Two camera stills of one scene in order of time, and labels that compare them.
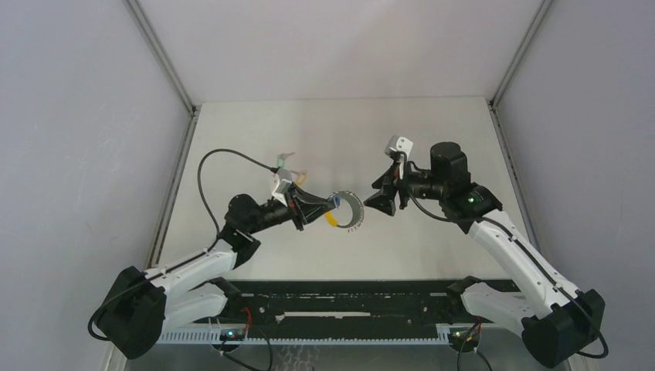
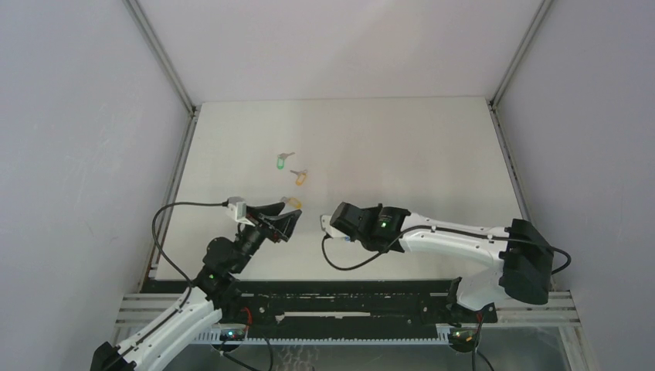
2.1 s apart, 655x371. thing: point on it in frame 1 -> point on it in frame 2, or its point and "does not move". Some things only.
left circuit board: x=232 y=335 does not move
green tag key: x=280 y=158 does not move
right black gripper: x=393 y=178 -> x=363 y=210
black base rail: x=351 y=303 does not move
